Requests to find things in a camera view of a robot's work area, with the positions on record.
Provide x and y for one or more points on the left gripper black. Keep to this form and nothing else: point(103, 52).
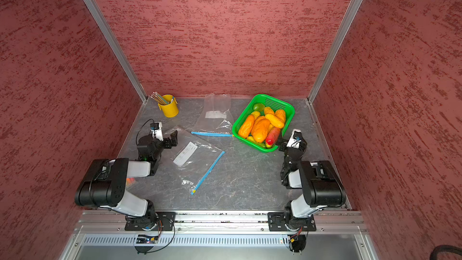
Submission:
point(169, 145)

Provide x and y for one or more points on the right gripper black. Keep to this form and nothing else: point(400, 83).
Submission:
point(283, 143)

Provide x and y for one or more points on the red mango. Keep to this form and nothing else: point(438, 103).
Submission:
point(272, 137)

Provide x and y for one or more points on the large orange mango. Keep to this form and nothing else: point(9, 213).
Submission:
point(260, 129)

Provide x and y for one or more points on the clear zip bag blue zipper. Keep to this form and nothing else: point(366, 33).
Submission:
point(191, 160)

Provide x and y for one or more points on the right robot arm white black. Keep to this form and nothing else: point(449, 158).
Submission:
point(320, 185)

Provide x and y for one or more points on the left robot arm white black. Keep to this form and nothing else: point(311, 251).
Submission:
point(104, 184)

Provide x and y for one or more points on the orange mango at basket back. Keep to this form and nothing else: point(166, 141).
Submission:
point(280, 114)

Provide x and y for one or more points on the small orange mango back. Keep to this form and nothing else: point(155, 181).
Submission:
point(268, 110)

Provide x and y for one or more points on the orange mango left in basket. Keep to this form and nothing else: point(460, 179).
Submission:
point(247, 126)

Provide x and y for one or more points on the green mango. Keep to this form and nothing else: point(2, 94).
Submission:
point(259, 107)

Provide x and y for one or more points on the yellow cup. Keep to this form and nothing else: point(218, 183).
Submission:
point(170, 109)

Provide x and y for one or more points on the sticks in yellow cup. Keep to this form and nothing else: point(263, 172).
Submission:
point(159, 99)

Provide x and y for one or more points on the green plastic basket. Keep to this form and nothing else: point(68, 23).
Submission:
point(268, 101)

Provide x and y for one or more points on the colourful marker pack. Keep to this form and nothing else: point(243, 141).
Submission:
point(129, 182)

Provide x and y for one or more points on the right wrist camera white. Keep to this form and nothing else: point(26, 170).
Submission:
point(295, 139)

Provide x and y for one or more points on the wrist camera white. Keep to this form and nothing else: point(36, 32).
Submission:
point(156, 131)
point(295, 139)

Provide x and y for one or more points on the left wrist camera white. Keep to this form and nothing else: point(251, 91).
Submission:
point(156, 131)

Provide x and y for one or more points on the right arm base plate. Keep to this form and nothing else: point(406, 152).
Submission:
point(283, 222)

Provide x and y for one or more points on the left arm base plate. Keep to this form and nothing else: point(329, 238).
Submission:
point(162, 221)

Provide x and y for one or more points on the aluminium front rail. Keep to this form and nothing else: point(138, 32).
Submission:
point(327, 222)

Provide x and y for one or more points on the left corner aluminium post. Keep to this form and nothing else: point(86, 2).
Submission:
point(111, 39)

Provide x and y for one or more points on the corner aluminium post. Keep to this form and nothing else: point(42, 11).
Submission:
point(341, 33)
point(111, 39)

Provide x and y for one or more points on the right corner aluminium post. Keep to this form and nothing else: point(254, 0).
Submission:
point(341, 33)

